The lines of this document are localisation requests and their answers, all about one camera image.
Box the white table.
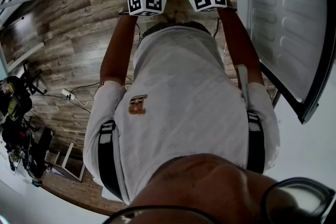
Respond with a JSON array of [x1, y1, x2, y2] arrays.
[[264, 65, 336, 183]]

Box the white wooden frame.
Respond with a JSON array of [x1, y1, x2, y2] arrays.
[[45, 141, 87, 183]]

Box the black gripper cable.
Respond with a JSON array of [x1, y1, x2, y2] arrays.
[[134, 22, 144, 43], [213, 17, 222, 38]]

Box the person's right forearm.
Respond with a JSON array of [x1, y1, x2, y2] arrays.
[[217, 6, 266, 87]]

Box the black bag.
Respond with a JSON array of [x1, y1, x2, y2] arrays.
[[23, 125, 55, 179]]

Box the thin white floor cable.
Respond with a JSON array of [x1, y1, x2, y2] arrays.
[[70, 98, 95, 108]]

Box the person's white shirt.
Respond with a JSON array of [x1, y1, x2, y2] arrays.
[[82, 25, 281, 205]]

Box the black shoulder strap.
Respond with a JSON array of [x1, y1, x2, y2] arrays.
[[246, 109, 266, 175], [97, 120, 123, 200]]

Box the black-rimmed eyeglasses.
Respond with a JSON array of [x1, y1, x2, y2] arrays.
[[101, 177, 336, 224]]

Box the black tripod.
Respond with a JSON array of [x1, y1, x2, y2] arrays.
[[22, 59, 48, 95]]

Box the person's dark trousers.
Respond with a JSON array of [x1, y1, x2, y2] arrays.
[[137, 20, 213, 43]]

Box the person's left forearm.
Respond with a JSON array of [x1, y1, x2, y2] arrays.
[[100, 11, 139, 87]]

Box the white hanging strap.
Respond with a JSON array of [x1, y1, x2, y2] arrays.
[[235, 65, 250, 109]]

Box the black yellow equipment pile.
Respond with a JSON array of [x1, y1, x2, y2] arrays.
[[0, 75, 34, 151]]

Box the white power strip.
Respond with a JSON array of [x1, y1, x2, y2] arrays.
[[61, 88, 77, 101]]

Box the person's right shoe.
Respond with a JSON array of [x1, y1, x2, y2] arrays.
[[175, 10, 186, 24]]

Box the black floor cable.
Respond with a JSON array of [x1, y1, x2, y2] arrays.
[[70, 99, 92, 114], [69, 80, 102, 93]]

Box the white bar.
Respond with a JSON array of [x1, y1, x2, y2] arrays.
[[6, 41, 46, 72]]

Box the person's face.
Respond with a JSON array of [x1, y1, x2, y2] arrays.
[[127, 153, 336, 224]]

